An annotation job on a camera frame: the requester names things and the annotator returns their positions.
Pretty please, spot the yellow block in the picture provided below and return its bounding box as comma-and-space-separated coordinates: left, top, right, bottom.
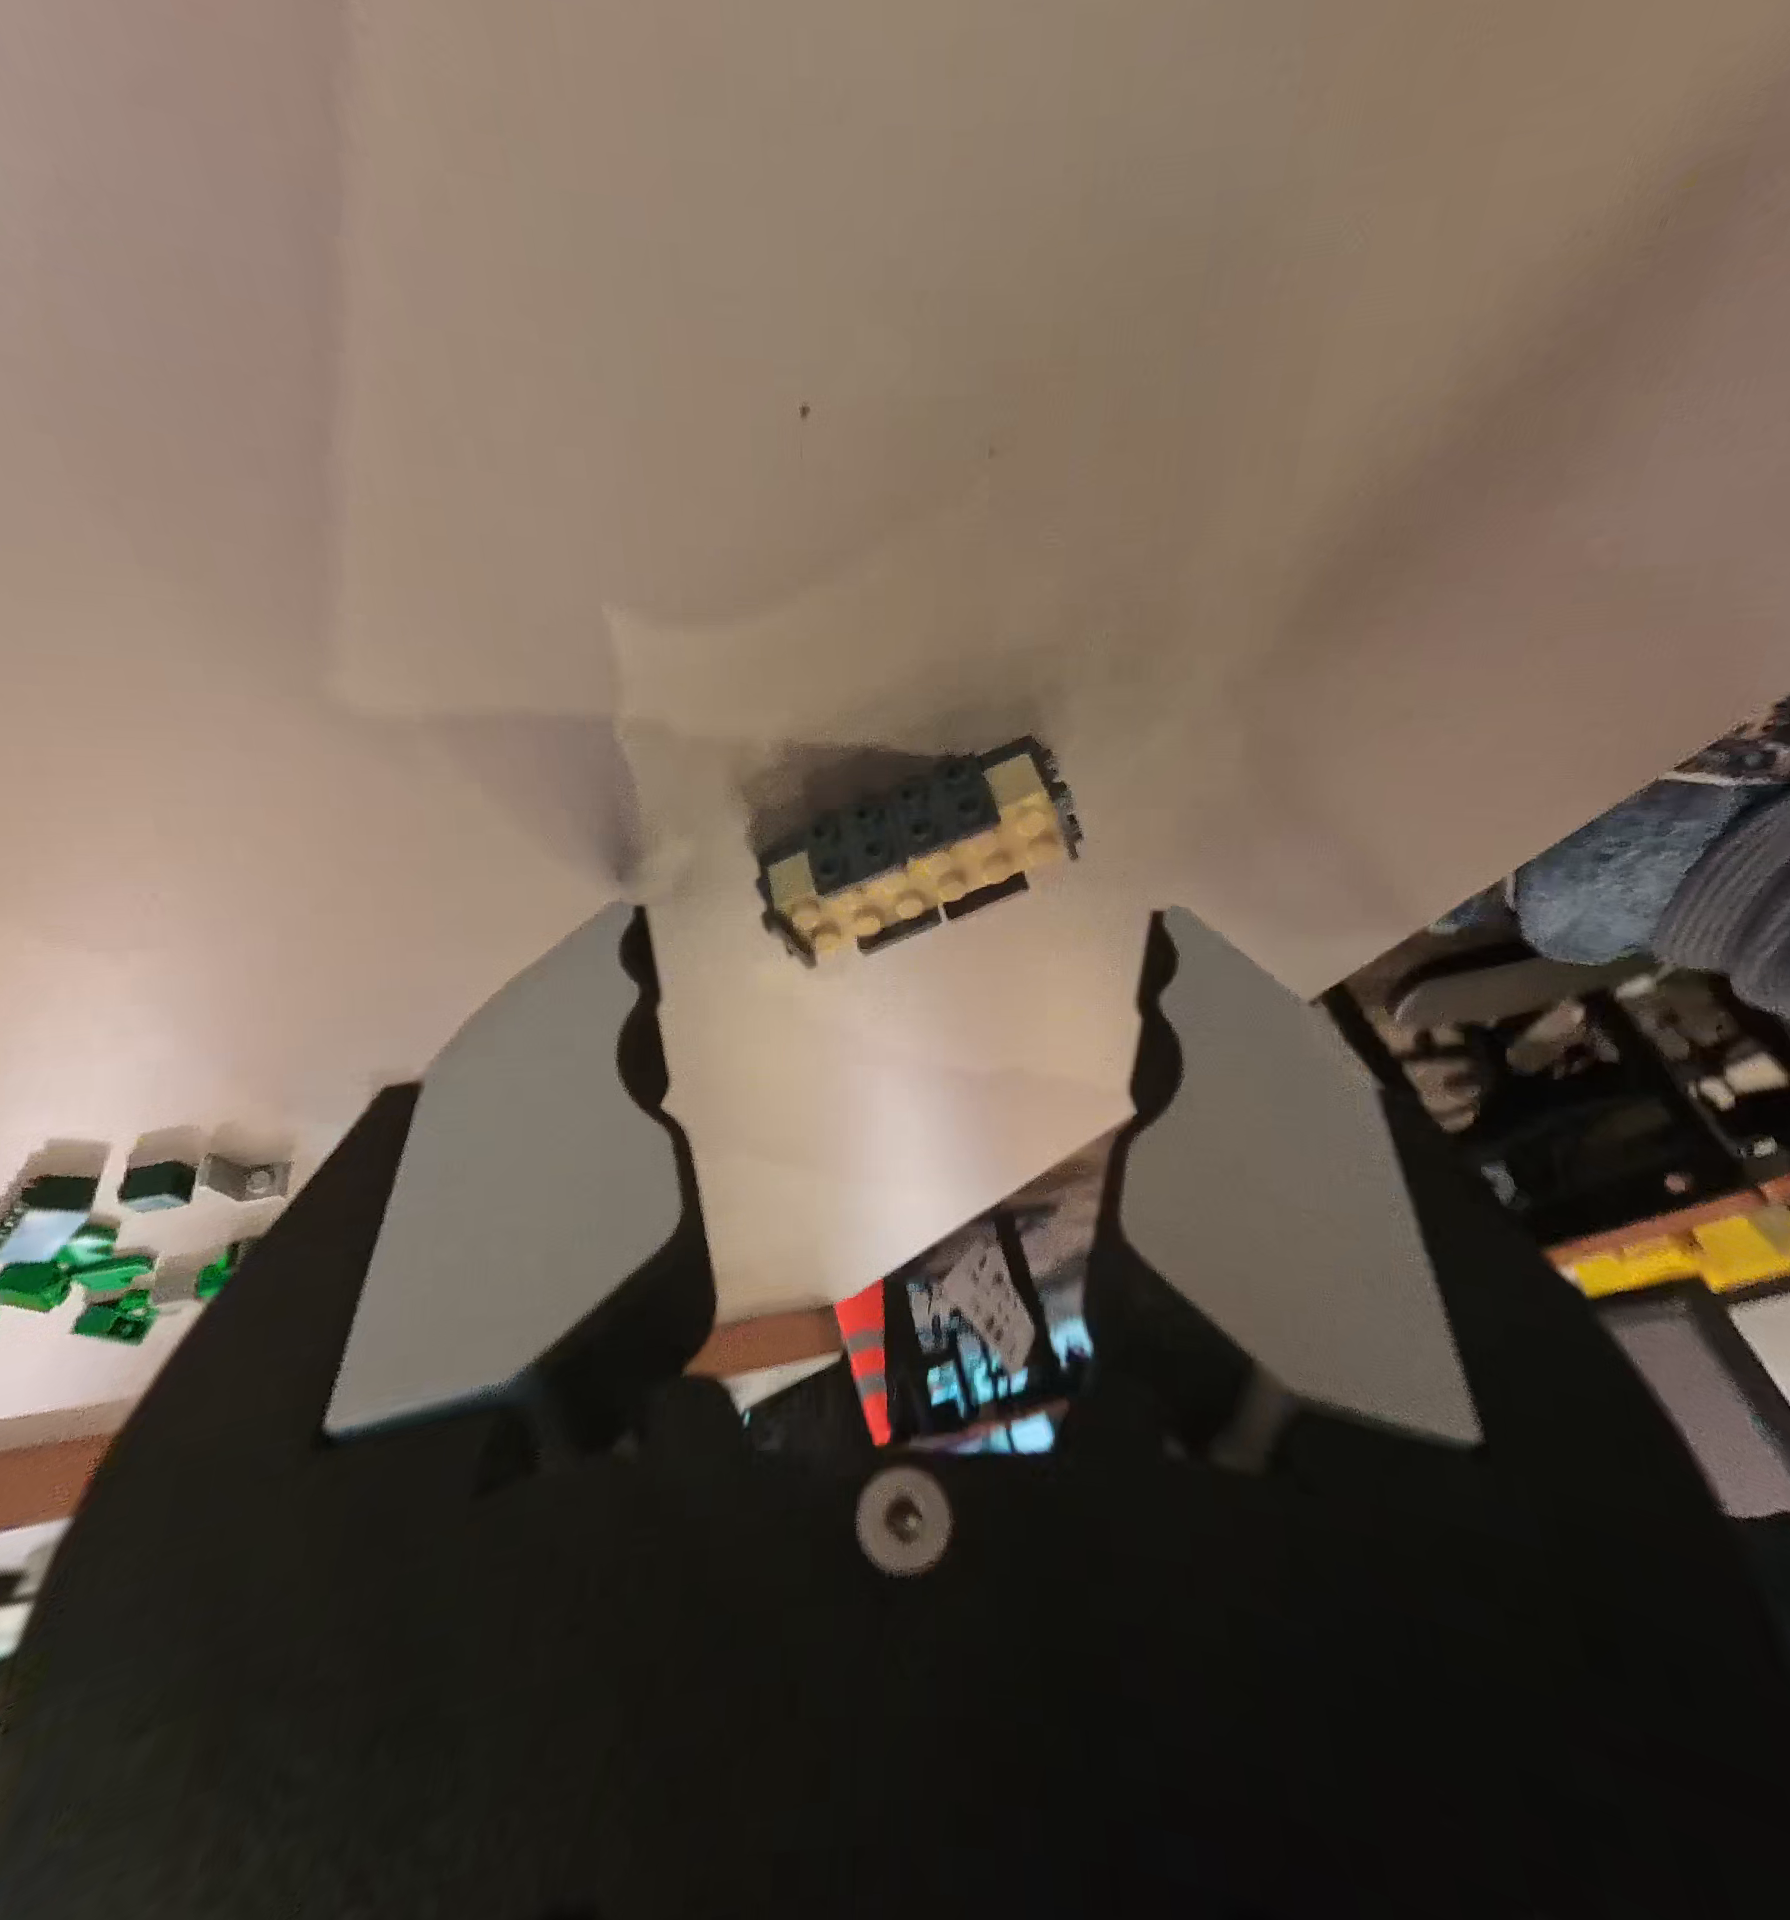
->
1563, 1208, 1790, 1299

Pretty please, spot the pile of green and grey bricks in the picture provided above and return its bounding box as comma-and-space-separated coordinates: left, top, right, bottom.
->
0, 1124, 299, 1352

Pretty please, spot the person's blue jeans leg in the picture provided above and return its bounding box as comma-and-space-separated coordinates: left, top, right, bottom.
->
1494, 650, 1790, 1028

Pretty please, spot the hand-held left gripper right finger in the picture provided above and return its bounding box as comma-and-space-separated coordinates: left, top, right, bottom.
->
1089, 906, 1484, 1450

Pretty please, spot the red orange striped object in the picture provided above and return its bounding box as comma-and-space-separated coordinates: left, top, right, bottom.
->
832, 1279, 902, 1450

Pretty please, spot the tan and black brick assembly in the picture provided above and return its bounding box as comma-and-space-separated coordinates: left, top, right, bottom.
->
758, 736, 1085, 965

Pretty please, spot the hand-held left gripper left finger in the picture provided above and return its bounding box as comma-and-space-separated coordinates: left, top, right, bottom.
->
322, 901, 718, 1442

